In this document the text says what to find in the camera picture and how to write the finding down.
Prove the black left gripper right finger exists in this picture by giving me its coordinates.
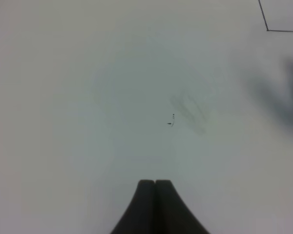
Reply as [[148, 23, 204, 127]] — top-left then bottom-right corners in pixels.
[[155, 180, 208, 234]]

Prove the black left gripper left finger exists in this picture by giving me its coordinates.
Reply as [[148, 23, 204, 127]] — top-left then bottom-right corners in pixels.
[[112, 180, 155, 234]]

